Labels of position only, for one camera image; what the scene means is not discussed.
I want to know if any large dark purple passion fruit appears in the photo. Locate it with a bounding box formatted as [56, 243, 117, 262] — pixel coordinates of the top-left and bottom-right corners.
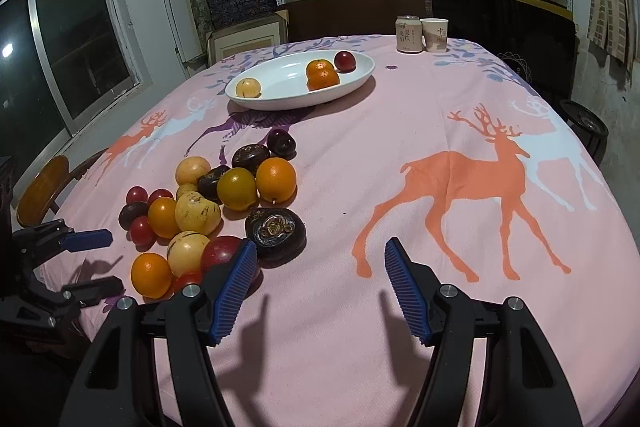
[244, 207, 307, 268]

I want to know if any yellow-green orange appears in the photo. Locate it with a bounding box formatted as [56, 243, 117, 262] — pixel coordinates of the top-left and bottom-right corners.
[216, 167, 259, 212]

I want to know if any small dark purple passion fruit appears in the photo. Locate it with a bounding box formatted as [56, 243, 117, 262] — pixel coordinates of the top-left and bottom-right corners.
[118, 202, 149, 230]

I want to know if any black glossy panel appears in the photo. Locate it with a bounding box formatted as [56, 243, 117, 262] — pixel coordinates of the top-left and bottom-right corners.
[430, 0, 577, 104]

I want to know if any pink drink can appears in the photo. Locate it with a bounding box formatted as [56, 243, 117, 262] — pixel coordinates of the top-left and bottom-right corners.
[396, 15, 425, 54]

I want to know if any white oval plate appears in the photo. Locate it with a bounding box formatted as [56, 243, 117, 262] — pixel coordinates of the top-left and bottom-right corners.
[225, 50, 376, 111]

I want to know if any white paper cup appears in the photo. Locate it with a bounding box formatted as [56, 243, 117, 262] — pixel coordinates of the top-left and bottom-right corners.
[421, 18, 449, 53]

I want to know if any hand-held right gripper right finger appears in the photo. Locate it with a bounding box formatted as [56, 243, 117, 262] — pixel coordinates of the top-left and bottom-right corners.
[384, 237, 586, 427]

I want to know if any white door panel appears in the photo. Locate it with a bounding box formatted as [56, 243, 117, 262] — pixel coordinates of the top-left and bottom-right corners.
[158, 0, 202, 68]

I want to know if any dark purple plum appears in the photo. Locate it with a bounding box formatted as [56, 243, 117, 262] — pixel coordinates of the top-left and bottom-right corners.
[266, 128, 296, 158]

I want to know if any pink deer print tablecloth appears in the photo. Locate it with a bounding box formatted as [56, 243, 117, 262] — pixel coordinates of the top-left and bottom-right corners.
[37, 34, 640, 427]

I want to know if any wooden chair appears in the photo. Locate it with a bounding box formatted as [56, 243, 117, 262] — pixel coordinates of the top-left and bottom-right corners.
[15, 149, 108, 228]

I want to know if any black round fan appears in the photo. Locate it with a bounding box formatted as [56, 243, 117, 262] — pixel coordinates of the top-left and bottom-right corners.
[558, 98, 609, 158]

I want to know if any brown wooden board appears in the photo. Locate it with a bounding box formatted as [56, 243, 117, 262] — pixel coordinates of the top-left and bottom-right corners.
[289, 0, 433, 44]

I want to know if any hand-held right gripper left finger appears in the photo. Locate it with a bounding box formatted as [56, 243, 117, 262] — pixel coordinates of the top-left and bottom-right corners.
[59, 238, 260, 427]

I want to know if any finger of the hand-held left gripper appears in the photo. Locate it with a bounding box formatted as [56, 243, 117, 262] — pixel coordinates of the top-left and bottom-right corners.
[11, 218, 114, 268]
[0, 276, 125, 350]

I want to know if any aluminium sliding window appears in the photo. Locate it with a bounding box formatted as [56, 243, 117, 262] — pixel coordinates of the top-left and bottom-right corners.
[0, 0, 153, 188]

